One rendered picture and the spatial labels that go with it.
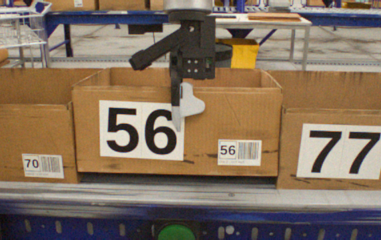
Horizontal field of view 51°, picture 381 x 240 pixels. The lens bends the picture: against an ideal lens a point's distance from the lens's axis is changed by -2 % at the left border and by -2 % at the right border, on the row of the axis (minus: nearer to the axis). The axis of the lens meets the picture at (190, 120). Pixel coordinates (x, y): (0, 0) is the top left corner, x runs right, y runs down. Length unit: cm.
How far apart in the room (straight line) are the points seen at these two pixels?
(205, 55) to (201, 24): 6
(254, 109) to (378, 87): 44
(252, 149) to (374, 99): 44
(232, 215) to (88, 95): 35
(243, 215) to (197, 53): 30
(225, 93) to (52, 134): 33
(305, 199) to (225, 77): 40
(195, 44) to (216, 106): 12
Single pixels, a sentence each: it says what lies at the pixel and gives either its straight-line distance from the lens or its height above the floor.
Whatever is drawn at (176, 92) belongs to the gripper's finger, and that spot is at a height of 108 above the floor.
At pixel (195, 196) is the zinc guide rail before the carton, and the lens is 76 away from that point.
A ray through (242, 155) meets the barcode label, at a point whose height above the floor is 95.
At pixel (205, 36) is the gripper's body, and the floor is 117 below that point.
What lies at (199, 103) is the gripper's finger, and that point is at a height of 106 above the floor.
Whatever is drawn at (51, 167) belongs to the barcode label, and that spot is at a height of 92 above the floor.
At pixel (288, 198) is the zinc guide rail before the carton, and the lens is 77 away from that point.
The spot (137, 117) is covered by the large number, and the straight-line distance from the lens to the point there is 76.
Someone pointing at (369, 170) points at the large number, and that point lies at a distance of 83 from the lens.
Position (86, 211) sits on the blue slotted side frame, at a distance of 79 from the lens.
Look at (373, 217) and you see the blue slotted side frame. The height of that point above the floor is 86.
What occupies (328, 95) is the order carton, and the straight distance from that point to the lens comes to 106.
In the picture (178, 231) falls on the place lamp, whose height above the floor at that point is 84.
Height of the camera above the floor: 129
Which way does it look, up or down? 21 degrees down
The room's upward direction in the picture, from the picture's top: straight up
